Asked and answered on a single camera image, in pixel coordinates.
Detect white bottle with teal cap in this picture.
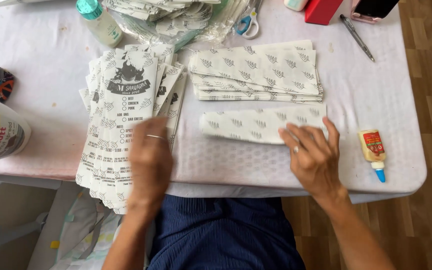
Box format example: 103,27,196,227
76,0,124,49

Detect stack of leaf-print paper sheets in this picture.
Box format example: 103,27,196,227
188,40,324,103

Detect red box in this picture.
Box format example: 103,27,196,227
304,0,344,26

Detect phone in pink case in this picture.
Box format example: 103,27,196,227
351,0,400,25

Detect white flat object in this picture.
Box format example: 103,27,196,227
0,0,57,7

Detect glue bottle with blue tip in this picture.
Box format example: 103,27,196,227
358,129,387,184

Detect stack of printed paper bags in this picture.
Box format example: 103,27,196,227
75,44,187,215

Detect person's left hand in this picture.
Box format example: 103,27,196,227
127,116,174,212

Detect blue-handled scissors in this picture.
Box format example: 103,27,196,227
235,0,264,40

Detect leaf-print paper sheet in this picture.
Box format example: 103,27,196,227
199,104,328,145

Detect patterned fabric baby seat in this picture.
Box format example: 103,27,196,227
49,187,124,270

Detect person's right hand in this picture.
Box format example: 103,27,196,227
278,116,349,202

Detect white and teal container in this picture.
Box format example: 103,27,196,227
284,0,309,12

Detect grey plastic stand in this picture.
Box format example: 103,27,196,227
0,202,49,270

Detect plastic bag of paper cutouts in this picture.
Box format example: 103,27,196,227
102,0,256,52

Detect grey pen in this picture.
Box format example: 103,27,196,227
339,14,376,63

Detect white tablecloth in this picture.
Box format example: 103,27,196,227
0,0,428,205

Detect person's blue skirt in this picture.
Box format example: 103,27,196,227
146,194,307,270

